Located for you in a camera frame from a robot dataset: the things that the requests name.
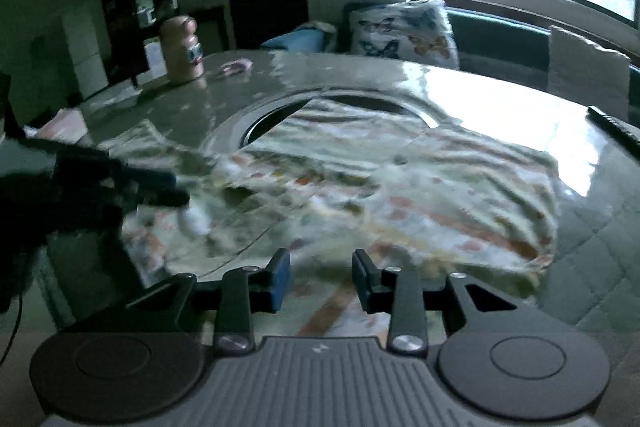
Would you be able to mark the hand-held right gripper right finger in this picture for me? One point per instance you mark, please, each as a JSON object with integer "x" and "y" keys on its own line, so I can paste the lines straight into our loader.
{"x": 359, "y": 274}

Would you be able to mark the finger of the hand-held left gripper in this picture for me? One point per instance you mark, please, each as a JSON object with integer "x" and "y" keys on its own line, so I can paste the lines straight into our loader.
{"x": 162, "y": 198}
{"x": 150, "y": 177}

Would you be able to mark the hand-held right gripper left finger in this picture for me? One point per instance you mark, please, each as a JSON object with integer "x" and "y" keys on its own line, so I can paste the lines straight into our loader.
{"x": 280, "y": 278}

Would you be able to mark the floral patterned shirt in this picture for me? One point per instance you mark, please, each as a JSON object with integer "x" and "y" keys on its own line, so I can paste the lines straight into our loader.
{"x": 380, "y": 192}

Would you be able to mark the pink plastic jar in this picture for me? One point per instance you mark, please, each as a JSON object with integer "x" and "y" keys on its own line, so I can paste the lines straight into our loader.
{"x": 182, "y": 49}

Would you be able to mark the white refrigerator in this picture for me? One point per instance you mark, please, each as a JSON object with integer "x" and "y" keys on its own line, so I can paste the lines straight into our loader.
{"x": 85, "y": 57}

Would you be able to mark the small pink object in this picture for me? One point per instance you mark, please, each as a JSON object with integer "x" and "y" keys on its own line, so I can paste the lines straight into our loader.
{"x": 235, "y": 67}

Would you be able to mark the round table turntable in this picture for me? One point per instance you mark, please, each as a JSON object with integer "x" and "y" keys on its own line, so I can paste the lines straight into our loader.
{"x": 280, "y": 117}

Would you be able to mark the blue cushion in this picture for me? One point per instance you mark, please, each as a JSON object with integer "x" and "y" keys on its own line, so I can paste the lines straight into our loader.
{"x": 299, "y": 41}

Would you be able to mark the butterfly print pillow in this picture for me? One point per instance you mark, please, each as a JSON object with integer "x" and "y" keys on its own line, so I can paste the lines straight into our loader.
{"x": 402, "y": 32}

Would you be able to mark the dark green sofa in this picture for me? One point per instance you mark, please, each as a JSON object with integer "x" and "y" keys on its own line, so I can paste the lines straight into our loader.
{"x": 500, "y": 39}

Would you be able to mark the black remote control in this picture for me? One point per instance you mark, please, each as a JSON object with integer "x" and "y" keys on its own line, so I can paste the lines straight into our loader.
{"x": 615, "y": 123}

